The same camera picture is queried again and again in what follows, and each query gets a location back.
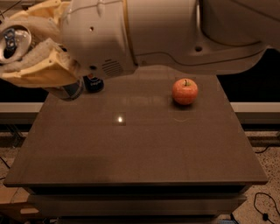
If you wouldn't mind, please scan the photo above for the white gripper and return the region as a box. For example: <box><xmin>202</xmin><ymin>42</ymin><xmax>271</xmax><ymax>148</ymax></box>
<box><xmin>0</xmin><ymin>0</ymin><xmax>137</xmax><ymax>88</ymax></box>

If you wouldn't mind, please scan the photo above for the Red Bull can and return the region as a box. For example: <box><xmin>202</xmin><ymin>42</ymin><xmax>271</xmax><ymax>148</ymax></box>
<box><xmin>0</xmin><ymin>26</ymin><xmax>84</xmax><ymax>101</ymax></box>

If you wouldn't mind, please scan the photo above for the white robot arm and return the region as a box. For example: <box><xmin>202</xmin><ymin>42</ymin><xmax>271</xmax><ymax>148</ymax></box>
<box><xmin>1</xmin><ymin>0</ymin><xmax>280</xmax><ymax>88</ymax></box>

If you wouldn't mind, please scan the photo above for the blue Pepsi can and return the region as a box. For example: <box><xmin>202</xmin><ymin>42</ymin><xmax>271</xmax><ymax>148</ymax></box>
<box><xmin>83</xmin><ymin>74</ymin><xmax>104</xmax><ymax>93</ymax></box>

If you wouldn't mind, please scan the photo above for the red apple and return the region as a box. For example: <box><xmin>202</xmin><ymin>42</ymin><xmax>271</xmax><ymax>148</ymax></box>
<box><xmin>171</xmin><ymin>78</ymin><xmax>199</xmax><ymax>105</ymax></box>

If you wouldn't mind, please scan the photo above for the black cable on floor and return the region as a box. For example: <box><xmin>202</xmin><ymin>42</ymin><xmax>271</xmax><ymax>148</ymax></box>
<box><xmin>253</xmin><ymin>192</ymin><xmax>280</xmax><ymax>224</ymax></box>

